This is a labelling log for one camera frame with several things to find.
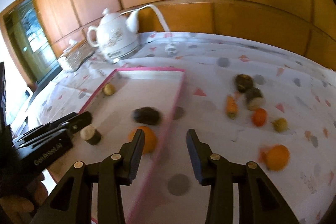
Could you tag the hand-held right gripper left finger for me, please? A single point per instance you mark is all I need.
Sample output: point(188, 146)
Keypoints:
point(136, 151)

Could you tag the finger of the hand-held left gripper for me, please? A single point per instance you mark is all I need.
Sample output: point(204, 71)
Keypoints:
point(84, 118)
point(71, 130)

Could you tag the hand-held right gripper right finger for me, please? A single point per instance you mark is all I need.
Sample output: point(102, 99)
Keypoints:
point(194, 154)

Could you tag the dark cylindrical piece pale end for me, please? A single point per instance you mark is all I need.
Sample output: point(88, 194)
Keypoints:
point(254, 99)
point(92, 136)

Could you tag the pink rimmed white tray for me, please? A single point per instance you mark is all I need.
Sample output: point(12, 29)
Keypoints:
point(147, 92)

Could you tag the small carrot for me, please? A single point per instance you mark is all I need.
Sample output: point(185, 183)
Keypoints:
point(232, 107)

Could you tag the red tomato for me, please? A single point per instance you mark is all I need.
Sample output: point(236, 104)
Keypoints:
point(259, 117)

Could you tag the orange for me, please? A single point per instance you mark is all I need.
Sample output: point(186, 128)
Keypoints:
point(277, 157)
point(151, 140)

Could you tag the dark brown mangosteen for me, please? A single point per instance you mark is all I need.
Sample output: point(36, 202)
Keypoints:
point(243, 83)

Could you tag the small tan round fruit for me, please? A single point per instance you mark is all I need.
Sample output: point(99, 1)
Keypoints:
point(280, 125)
point(109, 89)

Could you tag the person's left hand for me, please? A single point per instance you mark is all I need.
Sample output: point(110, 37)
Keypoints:
point(15, 207)

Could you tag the dark brown oval fruit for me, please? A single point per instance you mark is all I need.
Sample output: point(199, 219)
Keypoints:
point(146, 116)

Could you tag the ornate silver tissue box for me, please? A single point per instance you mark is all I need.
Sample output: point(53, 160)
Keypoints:
point(76, 56)

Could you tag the white floral electric kettle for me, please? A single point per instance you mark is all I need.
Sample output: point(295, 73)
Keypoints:
point(115, 37)

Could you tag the wooden glass door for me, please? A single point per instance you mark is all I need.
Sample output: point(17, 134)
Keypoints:
point(29, 35)

